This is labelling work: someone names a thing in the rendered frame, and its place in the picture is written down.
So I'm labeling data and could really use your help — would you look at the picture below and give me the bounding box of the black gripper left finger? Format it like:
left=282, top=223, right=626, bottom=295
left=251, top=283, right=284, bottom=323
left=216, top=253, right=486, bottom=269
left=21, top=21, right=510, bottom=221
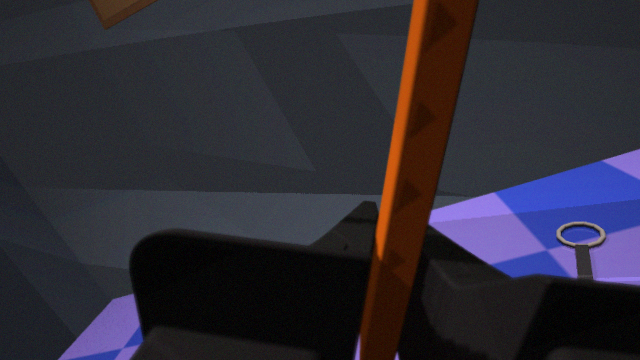
left=129, top=201, right=379, bottom=360

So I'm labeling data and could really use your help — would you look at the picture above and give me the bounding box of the black bar handle with beige loop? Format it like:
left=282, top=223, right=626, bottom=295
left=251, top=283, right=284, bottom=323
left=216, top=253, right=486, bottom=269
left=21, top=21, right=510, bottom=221
left=556, top=222, right=606, bottom=280

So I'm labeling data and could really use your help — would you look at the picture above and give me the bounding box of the grey loop with orange handle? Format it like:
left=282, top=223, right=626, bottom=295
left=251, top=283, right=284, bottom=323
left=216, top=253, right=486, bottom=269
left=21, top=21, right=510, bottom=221
left=359, top=0, right=479, bottom=360

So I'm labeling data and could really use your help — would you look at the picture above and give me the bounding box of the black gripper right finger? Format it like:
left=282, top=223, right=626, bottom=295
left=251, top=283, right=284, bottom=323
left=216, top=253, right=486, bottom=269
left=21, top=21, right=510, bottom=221
left=398, top=225, right=640, bottom=360

